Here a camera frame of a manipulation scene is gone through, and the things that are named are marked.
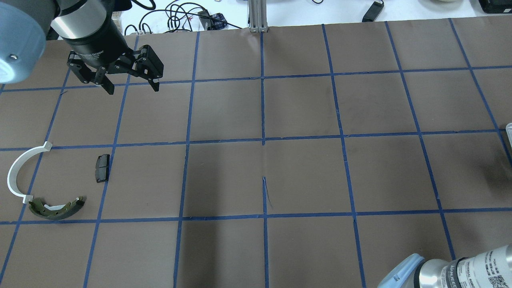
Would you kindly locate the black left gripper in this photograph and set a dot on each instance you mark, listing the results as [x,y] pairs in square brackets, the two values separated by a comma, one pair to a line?
[97,47]

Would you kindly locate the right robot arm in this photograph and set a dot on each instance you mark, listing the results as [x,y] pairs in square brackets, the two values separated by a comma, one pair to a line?
[491,269]

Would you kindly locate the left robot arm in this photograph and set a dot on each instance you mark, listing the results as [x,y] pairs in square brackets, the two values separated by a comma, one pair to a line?
[25,25]

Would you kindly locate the black brake pad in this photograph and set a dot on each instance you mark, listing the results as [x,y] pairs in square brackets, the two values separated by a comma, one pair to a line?
[102,168]

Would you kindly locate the olive metal brake shoe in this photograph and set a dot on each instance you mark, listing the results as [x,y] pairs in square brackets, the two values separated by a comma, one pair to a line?
[40,209]

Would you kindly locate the white curved plastic part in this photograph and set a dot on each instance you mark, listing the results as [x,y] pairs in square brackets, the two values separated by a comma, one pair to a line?
[12,177]

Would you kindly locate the black power adapter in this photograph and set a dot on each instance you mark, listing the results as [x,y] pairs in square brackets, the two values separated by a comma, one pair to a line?
[374,11]

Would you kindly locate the black box on bench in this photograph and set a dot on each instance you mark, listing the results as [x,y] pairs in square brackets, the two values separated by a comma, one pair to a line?
[496,6]

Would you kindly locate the aluminium frame post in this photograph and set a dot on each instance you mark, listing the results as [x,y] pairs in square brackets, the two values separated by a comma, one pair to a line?
[257,15]

